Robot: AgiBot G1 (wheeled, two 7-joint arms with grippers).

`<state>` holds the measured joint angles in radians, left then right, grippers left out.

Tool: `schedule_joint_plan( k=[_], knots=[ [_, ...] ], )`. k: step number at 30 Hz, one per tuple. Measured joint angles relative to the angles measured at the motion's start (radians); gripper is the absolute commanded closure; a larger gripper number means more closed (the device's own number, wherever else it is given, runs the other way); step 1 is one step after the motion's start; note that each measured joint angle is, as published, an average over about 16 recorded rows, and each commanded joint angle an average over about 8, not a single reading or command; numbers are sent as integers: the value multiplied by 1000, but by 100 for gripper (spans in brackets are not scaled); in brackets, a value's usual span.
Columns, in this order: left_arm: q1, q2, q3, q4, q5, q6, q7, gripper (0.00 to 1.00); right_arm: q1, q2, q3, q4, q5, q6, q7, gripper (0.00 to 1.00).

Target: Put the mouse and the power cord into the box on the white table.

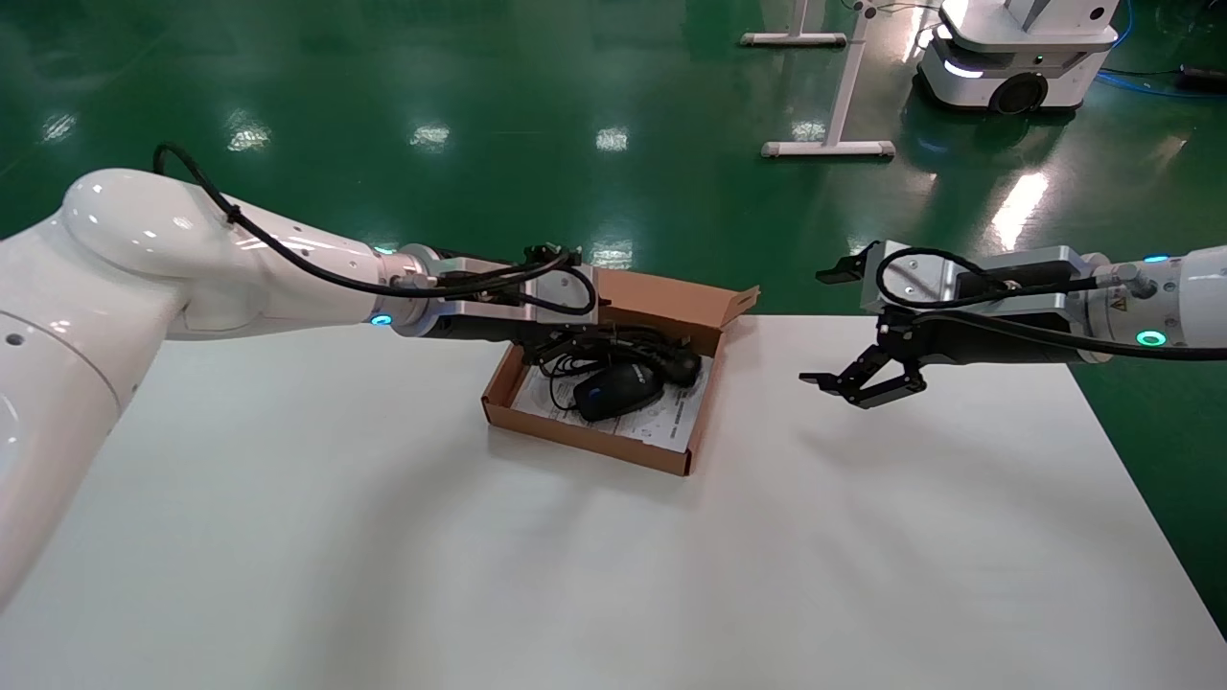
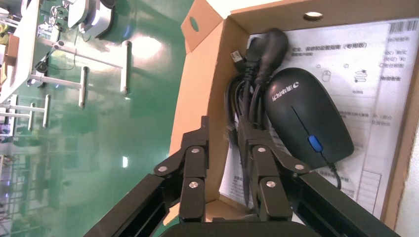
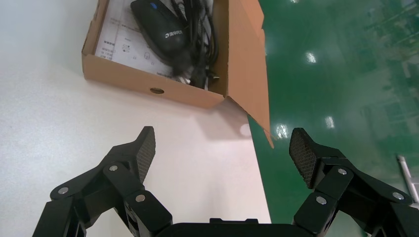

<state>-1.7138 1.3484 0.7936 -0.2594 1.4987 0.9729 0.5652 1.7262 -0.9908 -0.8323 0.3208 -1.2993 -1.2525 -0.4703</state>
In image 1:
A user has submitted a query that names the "blue floor cable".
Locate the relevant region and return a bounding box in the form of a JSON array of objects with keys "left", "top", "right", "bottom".
[{"left": 1096, "top": 0, "right": 1227, "bottom": 100}]

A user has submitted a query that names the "white wheeled mobile robot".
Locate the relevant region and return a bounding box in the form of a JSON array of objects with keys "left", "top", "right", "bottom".
[{"left": 914, "top": 0, "right": 1121, "bottom": 117}]

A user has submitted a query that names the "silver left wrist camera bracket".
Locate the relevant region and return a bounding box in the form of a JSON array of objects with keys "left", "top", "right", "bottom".
[{"left": 433, "top": 244, "right": 601, "bottom": 333}]

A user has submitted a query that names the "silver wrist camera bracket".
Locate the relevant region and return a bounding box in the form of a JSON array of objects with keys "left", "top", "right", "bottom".
[
  {"left": 860, "top": 241, "right": 1110, "bottom": 318},
  {"left": 433, "top": 244, "right": 601, "bottom": 333}
]

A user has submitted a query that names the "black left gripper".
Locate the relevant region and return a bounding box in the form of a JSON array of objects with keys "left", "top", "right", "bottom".
[{"left": 420, "top": 318, "right": 703, "bottom": 389}]

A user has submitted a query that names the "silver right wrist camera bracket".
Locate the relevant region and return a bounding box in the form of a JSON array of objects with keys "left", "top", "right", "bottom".
[{"left": 860, "top": 241, "right": 1110, "bottom": 318}]

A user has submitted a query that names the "open brown cardboard box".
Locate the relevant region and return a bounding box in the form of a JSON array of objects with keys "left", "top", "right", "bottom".
[{"left": 480, "top": 267, "right": 762, "bottom": 478}]

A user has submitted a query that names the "black wired computer mouse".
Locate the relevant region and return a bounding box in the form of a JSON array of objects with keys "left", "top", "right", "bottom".
[{"left": 535, "top": 331, "right": 672, "bottom": 425}]

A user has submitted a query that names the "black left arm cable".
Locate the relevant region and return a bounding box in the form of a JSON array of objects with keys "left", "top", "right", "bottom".
[{"left": 151, "top": 142, "right": 597, "bottom": 319}]

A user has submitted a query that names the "white printed paper sheet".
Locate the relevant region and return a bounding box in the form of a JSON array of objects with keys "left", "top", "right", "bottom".
[{"left": 510, "top": 359, "right": 713, "bottom": 454}]

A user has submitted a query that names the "white desk leg frame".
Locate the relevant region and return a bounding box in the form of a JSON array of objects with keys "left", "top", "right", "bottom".
[{"left": 739, "top": 0, "right": 898, "bottom": 161}]

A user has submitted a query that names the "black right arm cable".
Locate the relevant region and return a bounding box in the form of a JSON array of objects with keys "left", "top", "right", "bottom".
[{"left": 875, "top": 246, "right": 1227, "bottom": 363}]

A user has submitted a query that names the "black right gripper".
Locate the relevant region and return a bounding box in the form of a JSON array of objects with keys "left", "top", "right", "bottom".
[{"left": 799, "top": 241, "right": 1091, "bottom": 411}]

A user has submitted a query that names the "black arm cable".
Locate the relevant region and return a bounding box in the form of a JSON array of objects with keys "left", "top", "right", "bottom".
[
  {"left": 875, "top": 246, "right": 1227, "bottom": 363},
  {"left": 151, "top": 142, "right": 597, "bottom": 319}
]

